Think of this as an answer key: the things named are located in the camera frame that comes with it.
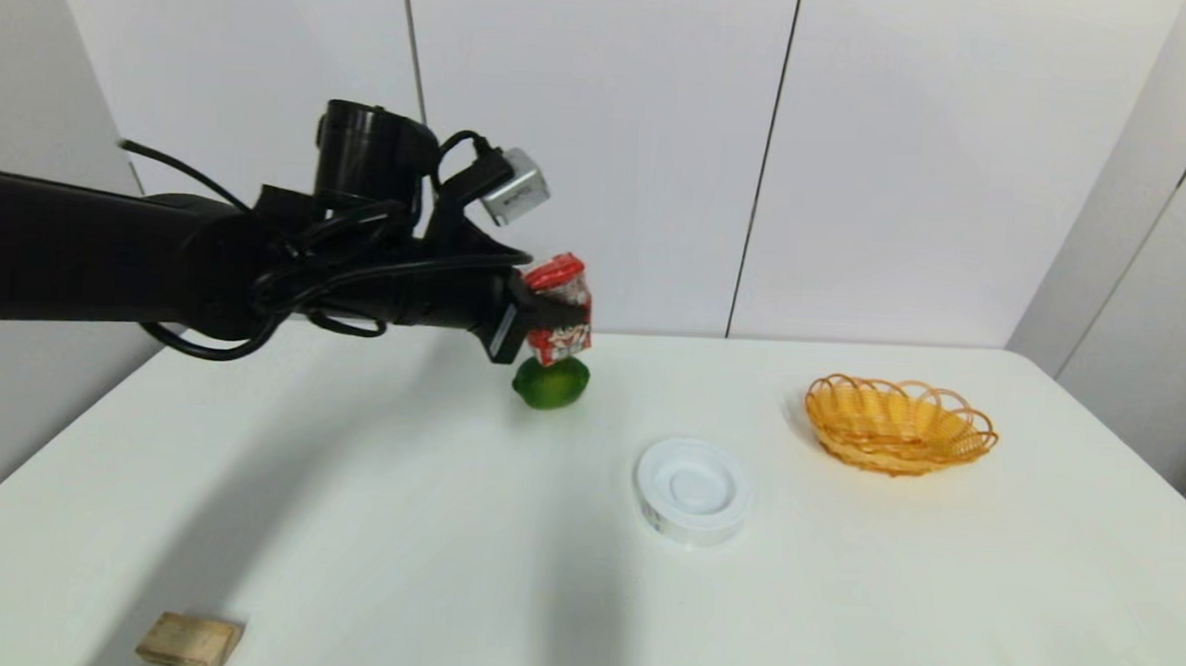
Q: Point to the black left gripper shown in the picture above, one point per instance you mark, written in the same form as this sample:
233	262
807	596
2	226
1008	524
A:
454	302

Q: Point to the red milk carton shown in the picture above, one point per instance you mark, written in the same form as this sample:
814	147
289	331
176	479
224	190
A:
563	284

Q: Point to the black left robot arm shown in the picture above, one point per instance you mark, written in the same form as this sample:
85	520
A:
56	250

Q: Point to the green lime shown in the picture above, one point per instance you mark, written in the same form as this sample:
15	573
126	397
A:
551	388

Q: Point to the white round bowl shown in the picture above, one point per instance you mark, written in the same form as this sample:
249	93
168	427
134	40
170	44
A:
693	490

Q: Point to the orange woven basket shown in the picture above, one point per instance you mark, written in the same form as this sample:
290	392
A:
894	428

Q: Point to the small wooden block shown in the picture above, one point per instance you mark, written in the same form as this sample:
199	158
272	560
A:
191	642

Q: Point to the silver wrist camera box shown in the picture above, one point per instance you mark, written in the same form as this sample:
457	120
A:
515	191

